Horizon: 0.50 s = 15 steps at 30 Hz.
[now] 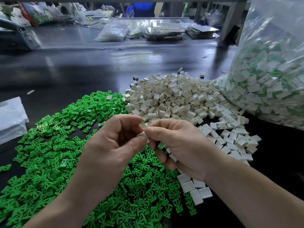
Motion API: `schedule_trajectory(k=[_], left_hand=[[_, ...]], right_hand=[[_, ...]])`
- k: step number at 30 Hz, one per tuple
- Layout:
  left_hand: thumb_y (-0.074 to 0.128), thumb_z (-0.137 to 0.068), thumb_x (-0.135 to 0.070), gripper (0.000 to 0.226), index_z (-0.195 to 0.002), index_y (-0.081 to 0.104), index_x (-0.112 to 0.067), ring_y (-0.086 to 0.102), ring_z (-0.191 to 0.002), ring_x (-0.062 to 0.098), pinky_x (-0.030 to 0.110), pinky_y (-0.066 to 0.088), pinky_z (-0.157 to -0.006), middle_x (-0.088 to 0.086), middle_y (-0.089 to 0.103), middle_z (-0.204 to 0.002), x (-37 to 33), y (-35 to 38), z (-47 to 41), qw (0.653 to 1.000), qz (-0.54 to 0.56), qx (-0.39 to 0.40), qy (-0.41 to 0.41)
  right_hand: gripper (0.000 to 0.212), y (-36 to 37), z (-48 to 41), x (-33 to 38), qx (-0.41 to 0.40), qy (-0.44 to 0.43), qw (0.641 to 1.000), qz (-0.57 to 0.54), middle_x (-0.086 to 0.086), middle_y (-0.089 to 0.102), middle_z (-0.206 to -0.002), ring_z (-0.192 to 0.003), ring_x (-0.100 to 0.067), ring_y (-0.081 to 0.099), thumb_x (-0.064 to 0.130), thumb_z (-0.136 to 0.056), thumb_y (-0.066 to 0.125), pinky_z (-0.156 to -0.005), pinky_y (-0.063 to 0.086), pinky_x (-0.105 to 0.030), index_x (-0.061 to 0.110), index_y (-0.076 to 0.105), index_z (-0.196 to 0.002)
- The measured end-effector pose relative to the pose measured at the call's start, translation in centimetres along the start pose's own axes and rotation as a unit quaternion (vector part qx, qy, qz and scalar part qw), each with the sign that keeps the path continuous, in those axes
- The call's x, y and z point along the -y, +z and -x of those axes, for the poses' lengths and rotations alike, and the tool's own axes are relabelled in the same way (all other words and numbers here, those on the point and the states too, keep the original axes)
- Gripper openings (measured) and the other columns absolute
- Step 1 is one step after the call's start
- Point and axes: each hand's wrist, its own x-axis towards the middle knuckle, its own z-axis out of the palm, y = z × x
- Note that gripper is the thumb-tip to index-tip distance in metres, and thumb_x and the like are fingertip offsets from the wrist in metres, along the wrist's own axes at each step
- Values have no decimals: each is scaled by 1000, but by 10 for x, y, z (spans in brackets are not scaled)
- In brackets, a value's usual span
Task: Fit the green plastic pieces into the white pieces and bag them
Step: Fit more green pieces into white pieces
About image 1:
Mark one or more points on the person's right forearm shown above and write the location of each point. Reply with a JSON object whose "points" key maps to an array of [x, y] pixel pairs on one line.
{"points": [[254, 201]]}

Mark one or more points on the pile of green plastic clips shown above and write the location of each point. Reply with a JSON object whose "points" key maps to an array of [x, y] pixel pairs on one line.
{"points": [[40, 147]]}

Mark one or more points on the person's left forearm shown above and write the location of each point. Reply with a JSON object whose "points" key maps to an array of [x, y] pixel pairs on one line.
{"points": [[50, 211]]}

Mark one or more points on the dark flat tray stack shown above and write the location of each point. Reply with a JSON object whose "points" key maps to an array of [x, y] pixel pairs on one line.
{"points": [[202, 31]]}

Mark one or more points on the person's right hand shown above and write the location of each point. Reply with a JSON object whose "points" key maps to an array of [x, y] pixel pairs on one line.
{"points": [[187, 147]]}

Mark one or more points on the blue crate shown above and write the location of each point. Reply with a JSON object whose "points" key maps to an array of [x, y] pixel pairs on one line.
{"points": [[141, 9]]}

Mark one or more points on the person's left hand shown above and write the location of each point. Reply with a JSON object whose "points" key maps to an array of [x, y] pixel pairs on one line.
{"points": [[109, 152]]}

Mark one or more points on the green and white assembled part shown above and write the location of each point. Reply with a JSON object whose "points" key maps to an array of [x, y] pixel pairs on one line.
{"points": [[162, 146]]}

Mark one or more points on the grey heat sealer machine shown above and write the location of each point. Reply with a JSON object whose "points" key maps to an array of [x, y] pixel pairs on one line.
{"points": [[19, 34]]}

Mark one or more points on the pile of white plastic caps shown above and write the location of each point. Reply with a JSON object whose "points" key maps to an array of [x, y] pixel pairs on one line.
{"points": [[185, 97]]}

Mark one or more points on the clear plastic bag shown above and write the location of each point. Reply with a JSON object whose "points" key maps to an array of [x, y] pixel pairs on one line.
{"points": [[268, 80]]}

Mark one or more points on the grey metal slanted post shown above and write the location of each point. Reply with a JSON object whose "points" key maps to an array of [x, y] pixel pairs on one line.
{"points": [[232, 16]]}

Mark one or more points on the small green plastic part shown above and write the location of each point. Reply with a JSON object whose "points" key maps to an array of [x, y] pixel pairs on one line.
{"points": [[4, 167]]}

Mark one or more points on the stack of clear flat bags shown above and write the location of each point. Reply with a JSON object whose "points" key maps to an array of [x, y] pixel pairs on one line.
{"points": [[13, 120]]}

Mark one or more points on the small clear bag of parts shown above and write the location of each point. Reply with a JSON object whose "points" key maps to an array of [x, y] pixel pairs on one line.
{"points": [[111, 32]]}

